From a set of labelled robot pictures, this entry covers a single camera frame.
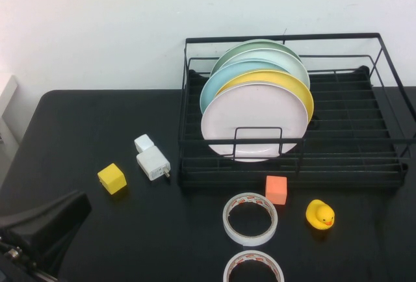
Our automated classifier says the light blue round plate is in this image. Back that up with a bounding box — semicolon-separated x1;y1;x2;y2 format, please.
199;60;292;116

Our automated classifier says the white charger with prongs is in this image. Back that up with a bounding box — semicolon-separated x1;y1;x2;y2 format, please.
135;145;172;182

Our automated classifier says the orange foam cube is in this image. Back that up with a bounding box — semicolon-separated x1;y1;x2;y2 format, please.
265;175;289;205

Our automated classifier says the black wire dish rack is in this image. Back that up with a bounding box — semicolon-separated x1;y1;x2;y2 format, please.
177;32;416;188

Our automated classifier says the white round plate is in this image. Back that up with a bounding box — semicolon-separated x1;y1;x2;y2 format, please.
214;47;311;88

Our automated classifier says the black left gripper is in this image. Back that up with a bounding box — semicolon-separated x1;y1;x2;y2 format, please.
0;190;93;282

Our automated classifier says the white double-sided tape roll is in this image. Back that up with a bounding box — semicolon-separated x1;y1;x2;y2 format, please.
222;250;285;282
222;192;279;246

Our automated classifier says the green round plate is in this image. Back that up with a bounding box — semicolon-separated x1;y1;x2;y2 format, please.
213;38;303;71

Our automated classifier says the pink round plate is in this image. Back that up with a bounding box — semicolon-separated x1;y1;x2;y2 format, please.
200;81;309;163

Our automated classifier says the yellow rubber duck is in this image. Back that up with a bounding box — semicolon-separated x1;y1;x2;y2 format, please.
305;199;335;231

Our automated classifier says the yellow round plate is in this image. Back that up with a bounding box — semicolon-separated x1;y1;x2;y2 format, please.
214;69;315;123

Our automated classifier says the small white charger cube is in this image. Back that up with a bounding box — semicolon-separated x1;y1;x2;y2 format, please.
134;134;155;153

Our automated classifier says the yellow foam cube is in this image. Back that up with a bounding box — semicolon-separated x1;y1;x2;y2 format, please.
97;162;127;196

